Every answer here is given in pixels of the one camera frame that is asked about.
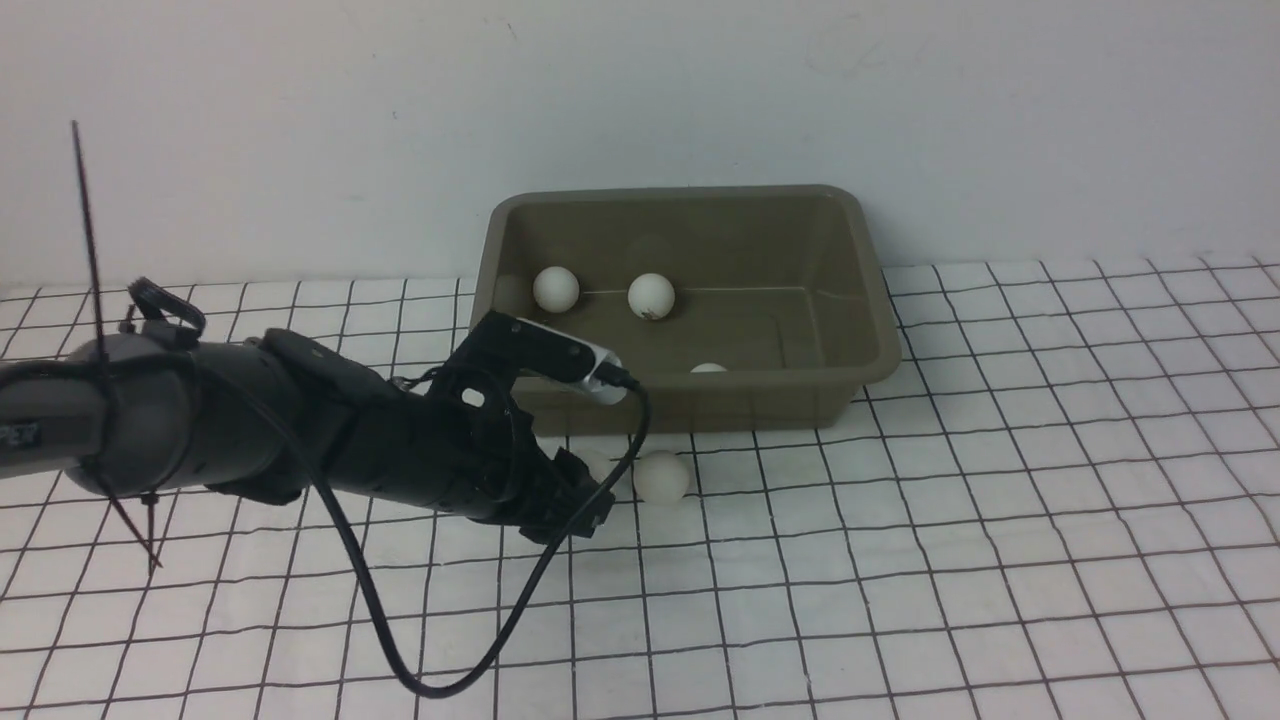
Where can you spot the black cable tie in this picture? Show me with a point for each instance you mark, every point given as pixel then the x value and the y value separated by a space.
pixel 100 355

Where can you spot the olive green plastic bin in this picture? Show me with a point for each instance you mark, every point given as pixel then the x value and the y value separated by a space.
pixel 780 284

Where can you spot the white grid-pattern tablecloth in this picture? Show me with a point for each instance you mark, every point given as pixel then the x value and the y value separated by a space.
pixel 1063 505

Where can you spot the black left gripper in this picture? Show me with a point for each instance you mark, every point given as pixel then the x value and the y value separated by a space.
pixel 464 447

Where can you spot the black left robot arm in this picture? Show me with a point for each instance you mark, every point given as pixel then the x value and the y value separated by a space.
pixel 261 420

